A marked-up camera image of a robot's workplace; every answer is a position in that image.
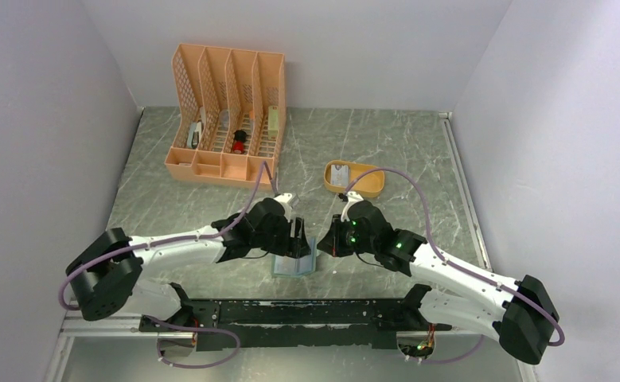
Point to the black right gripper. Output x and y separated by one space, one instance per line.
332 242

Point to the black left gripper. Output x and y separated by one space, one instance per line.
295 247

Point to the green leather card holder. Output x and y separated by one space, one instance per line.
287 267

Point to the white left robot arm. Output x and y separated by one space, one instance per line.
116 271

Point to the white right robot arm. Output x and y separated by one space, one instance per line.
517 313

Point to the grey credit card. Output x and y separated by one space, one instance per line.
339 175

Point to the yellow oval tray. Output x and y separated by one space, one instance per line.
370 185

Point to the red black stamp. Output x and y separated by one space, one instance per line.
239 139

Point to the pale green eraser box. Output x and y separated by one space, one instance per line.
273 122

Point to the grey white utility knife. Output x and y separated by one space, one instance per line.
194 135

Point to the orange plastic desk organizer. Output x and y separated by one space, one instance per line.
228 90

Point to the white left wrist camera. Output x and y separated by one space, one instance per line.
287 200

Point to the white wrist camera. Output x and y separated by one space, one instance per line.
350 198
287 200

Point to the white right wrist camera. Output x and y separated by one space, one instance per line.
350 198

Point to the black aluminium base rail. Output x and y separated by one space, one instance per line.
379 323

